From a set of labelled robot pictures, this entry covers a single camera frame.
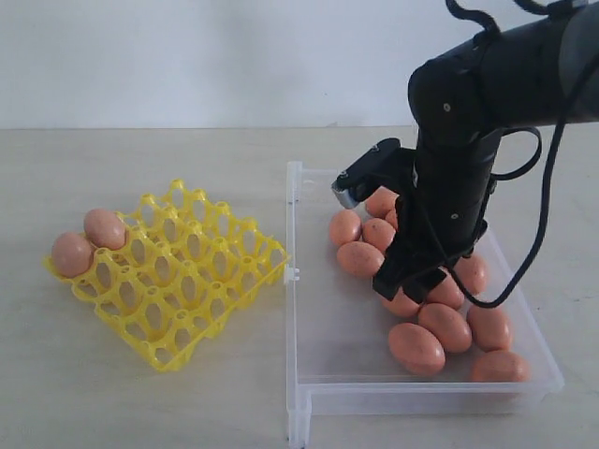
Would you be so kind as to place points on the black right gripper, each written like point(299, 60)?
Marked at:
point(427, 245)

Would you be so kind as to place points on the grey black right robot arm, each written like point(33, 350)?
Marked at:
point(464, 102)

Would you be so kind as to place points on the brown speckled egg front-left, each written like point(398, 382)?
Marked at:
point(359, 259)

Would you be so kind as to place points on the brown speckled egg front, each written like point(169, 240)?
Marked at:
point(448, 326)

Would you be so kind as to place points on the brown speckled egg right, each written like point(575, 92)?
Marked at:
point(473, 273)

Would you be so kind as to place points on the clear plastic box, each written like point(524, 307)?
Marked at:
point(337, 356)

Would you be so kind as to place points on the yellow plastic egg tray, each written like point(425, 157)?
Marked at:
point(186, 265)

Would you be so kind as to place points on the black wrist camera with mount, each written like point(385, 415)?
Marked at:
point(386, 164)

